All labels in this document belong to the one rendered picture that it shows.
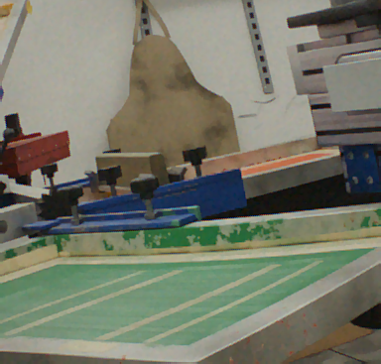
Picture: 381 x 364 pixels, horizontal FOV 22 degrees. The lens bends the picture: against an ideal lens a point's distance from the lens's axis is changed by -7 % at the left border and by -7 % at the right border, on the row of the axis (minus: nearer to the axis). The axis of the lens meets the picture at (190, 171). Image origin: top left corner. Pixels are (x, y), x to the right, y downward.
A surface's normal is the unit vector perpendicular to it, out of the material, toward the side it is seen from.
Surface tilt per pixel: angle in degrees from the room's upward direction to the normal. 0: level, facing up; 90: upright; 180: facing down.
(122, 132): 88
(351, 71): 90
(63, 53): 90
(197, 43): 90
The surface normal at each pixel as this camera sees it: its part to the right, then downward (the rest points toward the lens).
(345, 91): -0.86, 0.21
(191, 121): 0.47, -0.09
